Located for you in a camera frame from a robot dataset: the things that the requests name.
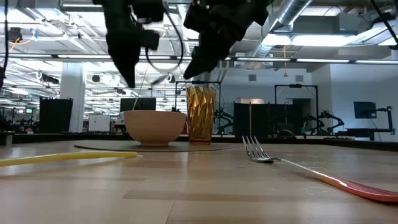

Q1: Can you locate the black left camera cable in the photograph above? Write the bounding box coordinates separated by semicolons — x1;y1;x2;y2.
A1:
144;6;185;75

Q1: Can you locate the black metal table frame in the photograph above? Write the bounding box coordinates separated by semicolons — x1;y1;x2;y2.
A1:
0;132;398;153

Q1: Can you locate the black partition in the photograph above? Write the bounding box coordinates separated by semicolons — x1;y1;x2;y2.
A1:
39;97;74;134
233;102;294;138

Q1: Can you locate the black monitor on arm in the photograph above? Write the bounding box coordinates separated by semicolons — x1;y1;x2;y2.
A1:
353;101;377;119

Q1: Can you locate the round grey placemat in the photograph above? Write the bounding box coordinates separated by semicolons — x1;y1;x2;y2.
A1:
73;139;234;152

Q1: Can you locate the amber faceted glass tumbler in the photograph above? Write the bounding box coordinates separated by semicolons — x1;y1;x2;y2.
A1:
185;86;217;145

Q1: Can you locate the silver ventilation duct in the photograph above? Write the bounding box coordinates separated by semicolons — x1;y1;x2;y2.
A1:
248;0;313;59

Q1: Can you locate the black monitor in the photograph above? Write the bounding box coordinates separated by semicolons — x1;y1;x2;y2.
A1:
119;97;157;112

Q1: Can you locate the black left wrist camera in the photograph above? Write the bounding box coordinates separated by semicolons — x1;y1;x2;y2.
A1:
140;29;160;51

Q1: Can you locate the black hanging cable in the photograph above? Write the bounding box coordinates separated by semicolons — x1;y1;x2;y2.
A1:
369;0;398;50
0;0;9;88

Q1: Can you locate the terracotta bowl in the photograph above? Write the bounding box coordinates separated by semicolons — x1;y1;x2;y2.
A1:
123;110;187;147

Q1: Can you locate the orange handled fork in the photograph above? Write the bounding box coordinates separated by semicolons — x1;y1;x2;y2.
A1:
241;135;398;203

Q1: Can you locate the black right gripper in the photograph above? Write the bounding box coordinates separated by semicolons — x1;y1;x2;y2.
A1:
183;0;274;80

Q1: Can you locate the yellow utensil handle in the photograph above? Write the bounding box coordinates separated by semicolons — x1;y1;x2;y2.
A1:
0;151;139;167

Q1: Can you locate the bright ceiling light panel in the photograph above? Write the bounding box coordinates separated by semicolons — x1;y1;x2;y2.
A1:
262;32;358;48

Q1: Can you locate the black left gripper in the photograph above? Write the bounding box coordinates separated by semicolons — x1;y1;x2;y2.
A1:
93;0;165;88

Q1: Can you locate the white cabinet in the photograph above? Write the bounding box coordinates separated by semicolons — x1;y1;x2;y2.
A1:
88;114;111;133

